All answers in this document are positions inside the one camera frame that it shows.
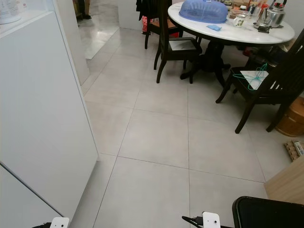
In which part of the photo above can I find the white cabinet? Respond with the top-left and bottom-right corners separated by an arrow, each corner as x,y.
0,7 -> 99,218

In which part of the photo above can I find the white door panel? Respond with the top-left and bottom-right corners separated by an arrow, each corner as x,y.
0,164 -> 65,228

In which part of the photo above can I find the white printed container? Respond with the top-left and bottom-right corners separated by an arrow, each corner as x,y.
0,0 -> 21,24

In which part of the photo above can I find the person in black trousers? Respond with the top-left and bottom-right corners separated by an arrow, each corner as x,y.
75,0 -> 92,20

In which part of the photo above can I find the white background cupboard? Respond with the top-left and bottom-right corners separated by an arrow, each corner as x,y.
116,0 -> 145,30

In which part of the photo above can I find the dark wooden chair brown seat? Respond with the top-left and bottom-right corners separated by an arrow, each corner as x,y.
144,0 -> 174,49

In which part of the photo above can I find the dark hanging garment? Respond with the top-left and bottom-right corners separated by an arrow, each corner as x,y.
136,0 -> 152,15

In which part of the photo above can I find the dark wooden chair grey seat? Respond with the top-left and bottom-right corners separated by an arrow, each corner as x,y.
154,0 -> 203,85

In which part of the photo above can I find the blue mesh food cover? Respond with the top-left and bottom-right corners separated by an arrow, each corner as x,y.
179,0 -> 228,23

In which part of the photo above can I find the round white marble table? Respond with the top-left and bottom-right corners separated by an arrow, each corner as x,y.
167,1 -> 296,88

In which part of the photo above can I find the white printed mug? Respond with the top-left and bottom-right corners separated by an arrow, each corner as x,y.
234,13 -> 247,27

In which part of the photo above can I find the dark wooden chair white seat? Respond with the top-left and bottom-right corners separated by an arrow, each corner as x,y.
215,43 -> 304,134

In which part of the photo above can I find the small black table item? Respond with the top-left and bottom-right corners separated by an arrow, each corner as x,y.
257,23 -> 274,33

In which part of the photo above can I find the orange wooden barrel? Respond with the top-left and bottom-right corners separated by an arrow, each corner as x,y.
275,96 -> 304,138

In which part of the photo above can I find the steel kettle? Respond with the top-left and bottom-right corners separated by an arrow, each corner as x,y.
264,0 -> 288,28

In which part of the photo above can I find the brown cardboard piece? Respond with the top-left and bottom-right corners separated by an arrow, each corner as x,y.
284,140 -> 304,163

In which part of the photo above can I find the light wooden board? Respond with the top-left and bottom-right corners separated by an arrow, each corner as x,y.
264,167 -> 304,205

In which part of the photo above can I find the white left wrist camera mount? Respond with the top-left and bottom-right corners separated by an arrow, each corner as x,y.
50,217 -> 70,228

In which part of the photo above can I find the green wire clothes hanger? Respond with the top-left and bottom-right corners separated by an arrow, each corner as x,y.
232,63 -> 269,91

